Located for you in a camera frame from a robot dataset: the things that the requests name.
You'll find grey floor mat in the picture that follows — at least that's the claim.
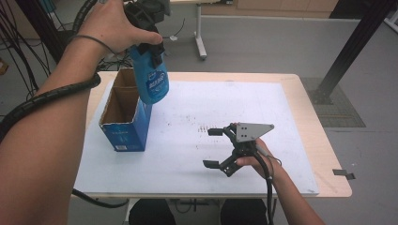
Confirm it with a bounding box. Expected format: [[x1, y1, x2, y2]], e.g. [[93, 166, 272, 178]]
[[300, 77, 367, 128]]

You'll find black slanted metal post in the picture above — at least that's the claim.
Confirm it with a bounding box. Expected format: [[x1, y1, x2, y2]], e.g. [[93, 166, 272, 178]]
[[15, 0, 69, 64]]

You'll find black tape strip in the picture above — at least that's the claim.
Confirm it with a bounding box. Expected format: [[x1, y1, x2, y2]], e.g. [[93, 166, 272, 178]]
[[331, 168, 357, 181]]

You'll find blue cardboard box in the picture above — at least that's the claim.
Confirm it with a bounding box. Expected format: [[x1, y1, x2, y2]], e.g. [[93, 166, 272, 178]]
[[99, 67, 155, 153]]

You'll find right gripper thick black cable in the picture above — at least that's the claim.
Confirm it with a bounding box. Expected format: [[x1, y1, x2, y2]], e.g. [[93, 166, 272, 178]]
[[253, 152, 277, 225]]

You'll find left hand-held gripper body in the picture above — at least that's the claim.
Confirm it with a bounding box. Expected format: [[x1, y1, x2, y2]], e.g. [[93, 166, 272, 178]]
[[124, 0, 173, 34]]

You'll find person's leg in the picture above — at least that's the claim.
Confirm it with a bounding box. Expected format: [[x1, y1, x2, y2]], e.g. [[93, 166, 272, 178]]
[[219, 199, 269, 225], [128, 199, 177, 225]]

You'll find gripper thick black cable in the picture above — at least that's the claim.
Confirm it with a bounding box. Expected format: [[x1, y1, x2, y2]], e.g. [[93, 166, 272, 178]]
[[0, 0, 130, 210], [253, 152, 277, 225]]

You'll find thin black wrist cord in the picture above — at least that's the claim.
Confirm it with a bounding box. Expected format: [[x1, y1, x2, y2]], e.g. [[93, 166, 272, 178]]
[[255, 143, 283, 181]]

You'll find person's right leg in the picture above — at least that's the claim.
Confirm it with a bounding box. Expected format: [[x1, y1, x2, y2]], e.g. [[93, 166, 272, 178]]
[[219, 199, 269, 225]]

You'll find person's left leg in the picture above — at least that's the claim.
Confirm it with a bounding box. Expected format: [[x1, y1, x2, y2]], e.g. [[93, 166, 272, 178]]
[[128, 199, 177, 225]]

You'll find person's left hand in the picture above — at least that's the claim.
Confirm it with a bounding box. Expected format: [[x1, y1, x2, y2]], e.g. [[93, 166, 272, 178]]
[[76, 0, 164, 57]]

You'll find dark hair tie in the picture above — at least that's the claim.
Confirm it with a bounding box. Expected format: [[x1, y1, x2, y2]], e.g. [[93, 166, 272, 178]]
[[65, 33, 117, 56]]

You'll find light wooden table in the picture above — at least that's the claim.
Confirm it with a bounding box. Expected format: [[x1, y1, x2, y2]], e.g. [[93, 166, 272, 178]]
[[70, 70, 353, 200]]

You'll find white table mat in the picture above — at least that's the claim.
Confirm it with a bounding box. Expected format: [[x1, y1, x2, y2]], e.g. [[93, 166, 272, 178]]
[[73, 80, 320, 196]]

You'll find person's right hand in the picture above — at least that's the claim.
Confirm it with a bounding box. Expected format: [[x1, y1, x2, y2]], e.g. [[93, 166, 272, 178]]
[[235, 137, 283, 180]]

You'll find white desk with legs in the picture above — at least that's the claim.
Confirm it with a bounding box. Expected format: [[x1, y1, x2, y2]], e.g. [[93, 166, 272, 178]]
[[168, 0, 234, 63]]

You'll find blue bottle with white cap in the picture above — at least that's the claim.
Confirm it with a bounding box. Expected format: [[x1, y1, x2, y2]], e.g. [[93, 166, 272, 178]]
[[129, 44, 171, 106]]

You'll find left gripper thick black cable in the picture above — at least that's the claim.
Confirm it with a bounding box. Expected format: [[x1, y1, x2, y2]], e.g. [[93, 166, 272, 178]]
[[0, 0, 130, 210]]

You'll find tangle of black floor cables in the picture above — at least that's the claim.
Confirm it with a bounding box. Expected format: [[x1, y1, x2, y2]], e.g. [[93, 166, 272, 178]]
[[0, 0, 136, 101]]

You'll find black metal post with base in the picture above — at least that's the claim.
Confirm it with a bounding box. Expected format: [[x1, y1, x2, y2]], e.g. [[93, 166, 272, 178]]
[[308, 0, 398, 106]]

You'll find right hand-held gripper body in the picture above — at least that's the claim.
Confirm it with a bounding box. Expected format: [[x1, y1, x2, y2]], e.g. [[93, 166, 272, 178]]
[[229, 122, 276, 160]]

